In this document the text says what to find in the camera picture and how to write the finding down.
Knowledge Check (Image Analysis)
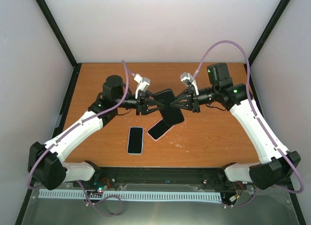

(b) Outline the black phone case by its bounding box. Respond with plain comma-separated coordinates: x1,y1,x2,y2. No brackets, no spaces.
154,88,185,127

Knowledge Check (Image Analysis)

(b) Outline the light blue slotted cable duct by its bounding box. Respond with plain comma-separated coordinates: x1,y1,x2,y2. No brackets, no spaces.
37,189,222,203

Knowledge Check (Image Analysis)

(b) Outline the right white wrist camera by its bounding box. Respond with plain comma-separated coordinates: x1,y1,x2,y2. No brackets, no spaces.
180,72,197,87

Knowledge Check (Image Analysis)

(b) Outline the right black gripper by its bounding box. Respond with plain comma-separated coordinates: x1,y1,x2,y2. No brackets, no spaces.
170,85,218,113

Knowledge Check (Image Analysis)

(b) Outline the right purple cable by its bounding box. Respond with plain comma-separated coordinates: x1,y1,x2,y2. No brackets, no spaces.
193,40,305,208

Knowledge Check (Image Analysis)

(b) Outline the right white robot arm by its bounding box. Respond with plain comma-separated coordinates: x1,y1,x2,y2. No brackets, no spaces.
171,63,301,190

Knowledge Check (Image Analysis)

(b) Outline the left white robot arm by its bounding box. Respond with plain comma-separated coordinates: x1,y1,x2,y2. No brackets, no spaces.
28,75,164,190

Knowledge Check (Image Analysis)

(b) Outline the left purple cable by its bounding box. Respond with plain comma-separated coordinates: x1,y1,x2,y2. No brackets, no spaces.
26,60,137,215

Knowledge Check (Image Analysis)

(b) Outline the grey metal front plate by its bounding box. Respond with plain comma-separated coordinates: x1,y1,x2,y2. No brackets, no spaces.
16,190,306,225

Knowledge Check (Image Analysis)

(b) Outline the left black frame post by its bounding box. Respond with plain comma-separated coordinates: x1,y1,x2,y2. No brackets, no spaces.
31,0,82,70

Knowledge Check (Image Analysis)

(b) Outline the purple cable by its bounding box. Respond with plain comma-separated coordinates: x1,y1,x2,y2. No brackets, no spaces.
193,40,305,208
26,60,137,215

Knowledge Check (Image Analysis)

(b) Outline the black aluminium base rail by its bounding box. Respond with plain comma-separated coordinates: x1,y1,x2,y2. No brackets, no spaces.
34,167,291,193

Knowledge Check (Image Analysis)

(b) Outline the phone in blue case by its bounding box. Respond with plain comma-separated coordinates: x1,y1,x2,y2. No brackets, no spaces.
127,127,144,155

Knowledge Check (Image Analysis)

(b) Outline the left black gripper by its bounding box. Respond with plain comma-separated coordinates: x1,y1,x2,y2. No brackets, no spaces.
114,90,164,116

